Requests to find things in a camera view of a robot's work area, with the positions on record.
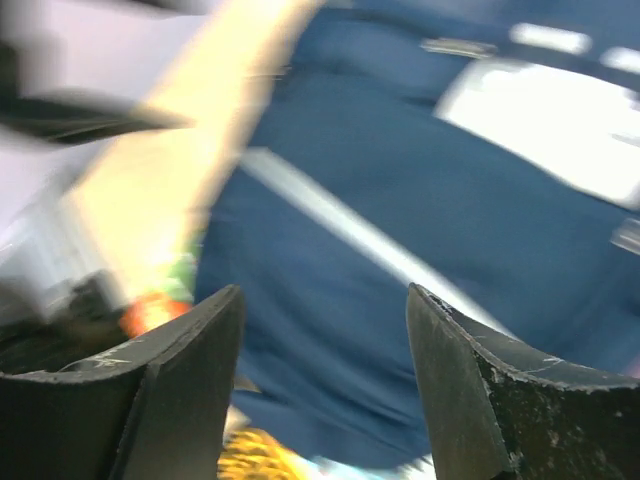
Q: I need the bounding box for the navy blue school backpack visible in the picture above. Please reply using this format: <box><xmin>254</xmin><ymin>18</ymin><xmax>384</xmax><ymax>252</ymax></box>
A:
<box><xmin>194</xmin><ymin>1</ymin><xmax>639</xmax><ymax>470</ymax></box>

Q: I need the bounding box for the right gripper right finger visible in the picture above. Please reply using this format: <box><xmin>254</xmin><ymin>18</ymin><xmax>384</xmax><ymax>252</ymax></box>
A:
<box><xmin>406</xmin><ymin>284</ymin><xmax>639</xmax><ymax>480</ymax></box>

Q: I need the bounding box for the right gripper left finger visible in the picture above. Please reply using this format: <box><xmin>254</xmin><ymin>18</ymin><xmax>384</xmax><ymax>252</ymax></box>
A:
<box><xmin>1</xmin><ymin>285</ymin><xmax>245</xmax><ymax>479</ymax></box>

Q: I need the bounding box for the orange 78-storey treehouse book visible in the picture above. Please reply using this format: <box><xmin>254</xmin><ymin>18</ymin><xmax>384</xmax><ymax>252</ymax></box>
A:
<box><xmin>119</xmin><ymin>228</ymin><xmax>204</xmax><ymax>338</ymax></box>

